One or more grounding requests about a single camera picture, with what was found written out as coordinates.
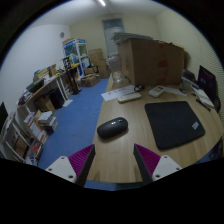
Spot clear plastic jar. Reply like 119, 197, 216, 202
108, 53, 125, 84

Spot long white wooden desk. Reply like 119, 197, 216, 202
16, 63, 81, 111

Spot black pen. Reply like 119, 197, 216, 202
195, 98, 212, 112

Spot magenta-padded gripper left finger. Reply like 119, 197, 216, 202
45, 144, 96, 187

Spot dark laptop screen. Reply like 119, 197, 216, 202
197, 65, 218, 101

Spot blue white glass cabinet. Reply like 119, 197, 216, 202
62, 38, 91, 69

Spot black computer mouse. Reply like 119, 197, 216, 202
96, 116, 129, 140

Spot open low cardboard box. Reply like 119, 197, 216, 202
80, 73, 102, 88

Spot white printed paper sheet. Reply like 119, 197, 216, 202
100, 84, 137, 102

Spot large brown cardboard box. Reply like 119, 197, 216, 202
116, 37, 185, 87

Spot grey door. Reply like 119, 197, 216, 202
101, 18, 126, 56

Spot white remote with buttons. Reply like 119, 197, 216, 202
148, 85, 166, 98

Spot small brown cardboard box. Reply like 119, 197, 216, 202
34, 94, 56, 114

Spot black mouse pad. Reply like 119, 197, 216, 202
144, 100, 206, 150

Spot stack of books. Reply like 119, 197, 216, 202
23, 110, 59, 134

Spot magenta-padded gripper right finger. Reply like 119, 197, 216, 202
133, 143, 183, 185

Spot white notebook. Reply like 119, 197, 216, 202
191, 87, 215, 109

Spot white shelf unit with books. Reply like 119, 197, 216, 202
0, 109, 44, 166

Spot black stand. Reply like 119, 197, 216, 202
61, 55, 83, 96

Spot coiled black cable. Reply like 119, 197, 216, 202
133, 84, 146, 93

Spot stacked cardboard boxes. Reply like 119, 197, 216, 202
88, 48, 111, 79

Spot flat white remote control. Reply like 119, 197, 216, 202
117, 92, 142, 104

